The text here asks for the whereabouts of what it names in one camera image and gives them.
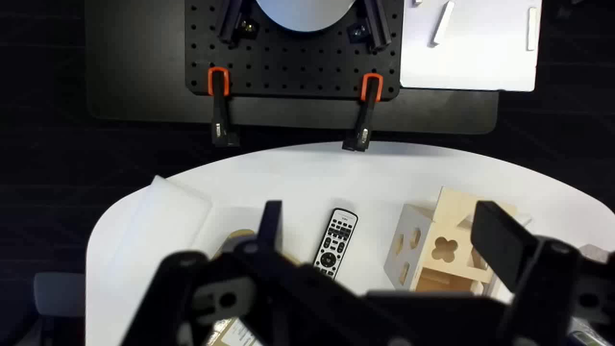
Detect right orange black clamp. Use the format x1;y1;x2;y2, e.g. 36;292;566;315
341;73;384;152

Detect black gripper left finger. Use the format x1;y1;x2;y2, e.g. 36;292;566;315
257;200;282;252

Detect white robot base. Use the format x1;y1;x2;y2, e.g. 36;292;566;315
255;0;355;33

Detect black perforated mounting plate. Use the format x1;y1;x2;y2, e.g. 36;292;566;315
184;0;403;100

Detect left orange black clamp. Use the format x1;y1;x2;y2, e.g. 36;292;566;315
205;65;240;146

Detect wooden shape sorter box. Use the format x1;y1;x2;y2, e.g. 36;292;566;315
382;185;534;298

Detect black silver remote control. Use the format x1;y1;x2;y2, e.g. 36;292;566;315
311;208;359;279

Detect orange black clamp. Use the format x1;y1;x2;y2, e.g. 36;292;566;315
341;73;384;152
205;65;240;146

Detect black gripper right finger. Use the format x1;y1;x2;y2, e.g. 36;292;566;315
470;200;541;292

